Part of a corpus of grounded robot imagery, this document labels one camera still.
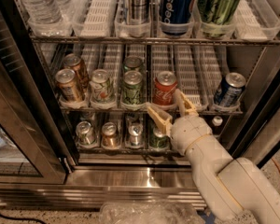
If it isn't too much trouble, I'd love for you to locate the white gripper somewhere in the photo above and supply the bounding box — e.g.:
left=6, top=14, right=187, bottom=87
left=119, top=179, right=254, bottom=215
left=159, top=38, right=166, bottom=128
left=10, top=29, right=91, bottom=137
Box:
left=146, top=89, right=212, bottom=155

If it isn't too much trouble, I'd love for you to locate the red coke can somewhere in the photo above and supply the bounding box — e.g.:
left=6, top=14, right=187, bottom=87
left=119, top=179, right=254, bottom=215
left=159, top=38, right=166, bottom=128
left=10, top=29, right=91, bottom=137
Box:
left=153, top=71, right=177, bottom=105

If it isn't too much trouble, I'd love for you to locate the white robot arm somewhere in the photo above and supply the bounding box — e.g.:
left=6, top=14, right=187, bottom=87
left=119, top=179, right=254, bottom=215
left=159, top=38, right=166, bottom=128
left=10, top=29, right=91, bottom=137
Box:
left=147, top=90, right=280, bottom=224

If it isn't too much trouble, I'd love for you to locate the green can bottom shelf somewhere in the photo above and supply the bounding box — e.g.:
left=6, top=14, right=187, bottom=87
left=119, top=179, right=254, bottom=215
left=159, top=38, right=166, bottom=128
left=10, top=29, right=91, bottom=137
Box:
left=149, top=127, right=170, bottom=149

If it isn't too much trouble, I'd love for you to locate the silver can bottom shelf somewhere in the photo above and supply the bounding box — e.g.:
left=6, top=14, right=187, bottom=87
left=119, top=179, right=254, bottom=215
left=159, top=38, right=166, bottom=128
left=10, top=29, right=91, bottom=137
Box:
left=128, top=123, right=143, bottom=147

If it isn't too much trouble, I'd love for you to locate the silver can shelf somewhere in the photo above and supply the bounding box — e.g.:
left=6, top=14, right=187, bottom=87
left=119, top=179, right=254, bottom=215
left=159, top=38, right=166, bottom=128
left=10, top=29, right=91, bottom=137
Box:
left=128, top=123, right=143, bottom=147
left=128, top=0, right=149, bottom=25

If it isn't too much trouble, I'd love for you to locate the green can front middle shelf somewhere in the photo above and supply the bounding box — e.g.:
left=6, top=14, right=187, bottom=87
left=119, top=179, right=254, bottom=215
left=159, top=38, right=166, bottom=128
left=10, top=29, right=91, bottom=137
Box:
left=122, top=70, right=143, bottom=105

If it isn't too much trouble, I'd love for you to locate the blue pepsi can middle shelf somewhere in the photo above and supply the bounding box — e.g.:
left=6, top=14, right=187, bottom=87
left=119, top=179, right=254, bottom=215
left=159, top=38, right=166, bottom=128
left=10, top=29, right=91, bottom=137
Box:
left=214, top=72, right=246, bottom=107

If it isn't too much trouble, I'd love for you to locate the blue pepsi can shelf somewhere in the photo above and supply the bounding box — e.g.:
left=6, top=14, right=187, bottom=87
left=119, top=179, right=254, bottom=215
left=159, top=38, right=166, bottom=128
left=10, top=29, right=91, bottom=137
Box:
left=159, top=0, right=194, bottom=35
left=214, top=72, right=246, bottom=107

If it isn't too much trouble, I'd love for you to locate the green can rear middle shelf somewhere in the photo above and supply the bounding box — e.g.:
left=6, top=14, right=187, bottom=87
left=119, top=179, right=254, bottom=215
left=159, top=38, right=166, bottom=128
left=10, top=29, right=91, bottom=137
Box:
left=123, top=56, right=143, bottom=73

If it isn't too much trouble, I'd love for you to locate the gold can bottom shelf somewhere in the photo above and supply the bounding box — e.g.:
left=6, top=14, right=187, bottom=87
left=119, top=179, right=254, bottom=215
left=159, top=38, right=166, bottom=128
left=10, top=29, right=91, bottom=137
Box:
left=102, top=122, right=119, bottom=148

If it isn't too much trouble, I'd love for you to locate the white green can middle shelf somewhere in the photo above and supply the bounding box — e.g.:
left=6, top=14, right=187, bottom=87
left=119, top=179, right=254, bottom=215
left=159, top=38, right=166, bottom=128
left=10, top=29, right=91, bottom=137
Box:
left=90, top=69, right=115, bottom=103

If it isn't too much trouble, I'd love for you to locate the green silver can bottom left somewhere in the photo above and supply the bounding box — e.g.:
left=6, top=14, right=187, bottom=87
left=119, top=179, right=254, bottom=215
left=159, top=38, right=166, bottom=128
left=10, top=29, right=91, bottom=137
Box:
left=76, top=121, right=96, bottom=147

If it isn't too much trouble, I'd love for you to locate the right fridge door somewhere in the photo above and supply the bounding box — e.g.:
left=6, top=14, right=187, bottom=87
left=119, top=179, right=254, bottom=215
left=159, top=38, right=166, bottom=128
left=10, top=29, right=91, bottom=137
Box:
left=221, top=46, right=280, bottom=167

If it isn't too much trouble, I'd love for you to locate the gold brown can front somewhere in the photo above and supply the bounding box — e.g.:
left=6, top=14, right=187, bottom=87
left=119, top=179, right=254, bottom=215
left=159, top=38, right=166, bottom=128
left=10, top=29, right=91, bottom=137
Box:
left=55, top=68, right=84, bottom=102

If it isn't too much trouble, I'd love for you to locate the gold brown can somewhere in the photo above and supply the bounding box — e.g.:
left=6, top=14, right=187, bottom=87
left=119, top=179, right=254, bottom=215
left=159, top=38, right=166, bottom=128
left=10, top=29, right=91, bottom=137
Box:
left=63, top=53, right=89, bottom=91
left=55, top=68, right=84, bottom=102

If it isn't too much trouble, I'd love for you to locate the blue pepsi can top shelf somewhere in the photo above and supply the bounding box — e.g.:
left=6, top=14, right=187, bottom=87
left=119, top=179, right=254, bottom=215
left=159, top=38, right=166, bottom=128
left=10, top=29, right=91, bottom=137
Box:
left=159, top=0, right=194, bottom=35

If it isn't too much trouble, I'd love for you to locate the gold brown can rear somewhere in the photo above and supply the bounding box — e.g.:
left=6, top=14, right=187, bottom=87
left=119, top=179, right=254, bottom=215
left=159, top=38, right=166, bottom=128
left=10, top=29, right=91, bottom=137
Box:
left=63, top=53, right=89, bottom=91

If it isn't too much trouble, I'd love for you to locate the green can top shelf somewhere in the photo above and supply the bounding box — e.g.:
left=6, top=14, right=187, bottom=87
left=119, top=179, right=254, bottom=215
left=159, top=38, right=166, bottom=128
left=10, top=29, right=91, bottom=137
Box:
left=198, top=0, right=240, bottom=38

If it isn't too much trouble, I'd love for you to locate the silver can top shelf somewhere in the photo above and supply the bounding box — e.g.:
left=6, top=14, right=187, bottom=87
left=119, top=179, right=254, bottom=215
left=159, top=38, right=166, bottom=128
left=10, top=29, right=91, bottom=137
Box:
left=128, top=0, right=149, bottom=25

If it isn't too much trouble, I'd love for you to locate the left fridge glass door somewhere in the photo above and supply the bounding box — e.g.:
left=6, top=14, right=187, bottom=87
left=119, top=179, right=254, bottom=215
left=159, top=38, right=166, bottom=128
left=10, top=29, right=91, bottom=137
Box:
left=0, top=8, right=66, bottom=184

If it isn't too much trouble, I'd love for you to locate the dark bottle white cap right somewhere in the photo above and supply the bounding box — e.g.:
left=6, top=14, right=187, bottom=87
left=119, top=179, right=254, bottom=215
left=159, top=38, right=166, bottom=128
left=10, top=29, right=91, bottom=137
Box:
left=211, top=116, right=223, bottom=137

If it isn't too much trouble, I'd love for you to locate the crumpled clear plastic bag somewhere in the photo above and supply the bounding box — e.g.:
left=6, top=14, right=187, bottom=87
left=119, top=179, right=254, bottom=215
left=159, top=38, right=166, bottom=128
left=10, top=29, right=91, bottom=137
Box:
left=99, top=202, right=205, bottom=224

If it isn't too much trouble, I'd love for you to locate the clear water bottle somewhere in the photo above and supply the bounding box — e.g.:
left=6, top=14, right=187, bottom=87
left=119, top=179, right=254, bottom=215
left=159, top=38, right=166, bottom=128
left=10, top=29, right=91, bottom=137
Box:
left=21, top=0, right=62, bottom=24

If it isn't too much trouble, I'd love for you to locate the middle wire shelf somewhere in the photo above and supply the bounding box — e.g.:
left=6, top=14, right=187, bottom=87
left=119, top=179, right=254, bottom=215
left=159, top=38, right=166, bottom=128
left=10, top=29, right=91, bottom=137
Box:
left=61, top=107, right=243, bottom=116

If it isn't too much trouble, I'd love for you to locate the wire shelf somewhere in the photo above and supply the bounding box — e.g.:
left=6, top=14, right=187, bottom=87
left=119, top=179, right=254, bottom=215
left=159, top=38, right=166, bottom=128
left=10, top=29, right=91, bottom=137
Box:
left=61, top=107, right=243, bottom=116
left=30, top=35, right=280, bottom=47

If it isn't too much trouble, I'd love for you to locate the top wire shelf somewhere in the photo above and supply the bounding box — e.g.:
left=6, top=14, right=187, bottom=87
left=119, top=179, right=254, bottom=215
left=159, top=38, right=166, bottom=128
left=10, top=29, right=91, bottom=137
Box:
left=30, top=35, right=280, bottom=47

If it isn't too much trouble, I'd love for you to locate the black cable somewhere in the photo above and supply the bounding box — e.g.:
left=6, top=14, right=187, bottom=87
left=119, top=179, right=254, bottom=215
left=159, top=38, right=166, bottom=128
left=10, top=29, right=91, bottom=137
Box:
left=0, top=204, right=48, bottom=224

